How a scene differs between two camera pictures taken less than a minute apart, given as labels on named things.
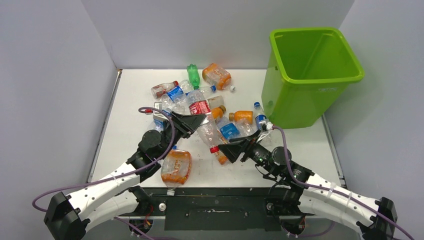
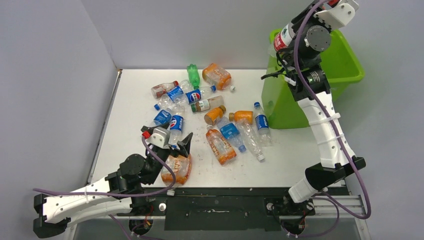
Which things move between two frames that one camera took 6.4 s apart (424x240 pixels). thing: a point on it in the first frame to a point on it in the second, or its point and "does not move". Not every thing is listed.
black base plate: [215, 209] does not move
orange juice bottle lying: [242, 117] does not move
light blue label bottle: [228, 130] does not move
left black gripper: [185, 124] to [183, 146]
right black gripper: [232, 150] to [312, 18]
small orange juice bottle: [217, 112] does not move
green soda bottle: [194, 76] does not move
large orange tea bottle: [215, 74] does not move
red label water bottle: [198, 103] to [283, 38]
